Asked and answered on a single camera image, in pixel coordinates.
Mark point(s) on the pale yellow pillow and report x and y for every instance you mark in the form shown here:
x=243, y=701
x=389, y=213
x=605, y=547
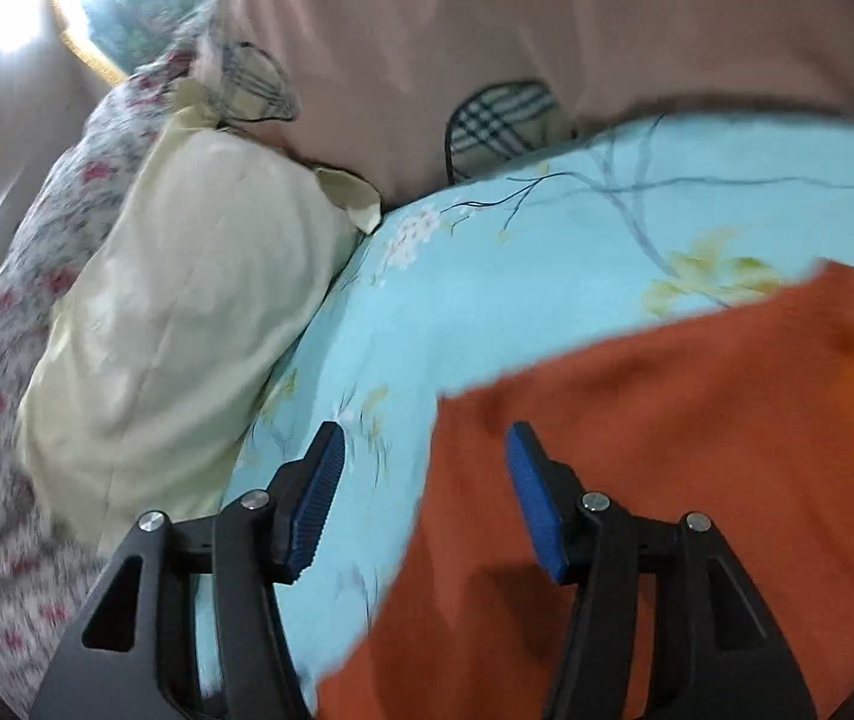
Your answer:
x=172, y=330

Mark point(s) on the light blue floral bed sheet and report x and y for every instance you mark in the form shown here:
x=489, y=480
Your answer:
x=509, y=277

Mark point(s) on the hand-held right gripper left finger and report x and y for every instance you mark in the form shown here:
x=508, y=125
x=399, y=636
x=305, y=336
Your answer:
x=314, y=504

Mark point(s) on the gold framed wall painting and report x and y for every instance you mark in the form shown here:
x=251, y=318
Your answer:
x=134, y=7

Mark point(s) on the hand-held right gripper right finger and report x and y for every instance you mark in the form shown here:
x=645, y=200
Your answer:
x=536, y=504

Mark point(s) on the pink quilt with plaid patches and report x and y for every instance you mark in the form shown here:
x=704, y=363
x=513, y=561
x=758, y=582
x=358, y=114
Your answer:
x=472, y=15

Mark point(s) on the orange cloth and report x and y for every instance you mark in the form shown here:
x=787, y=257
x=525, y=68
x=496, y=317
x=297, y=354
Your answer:
x=659, y=465

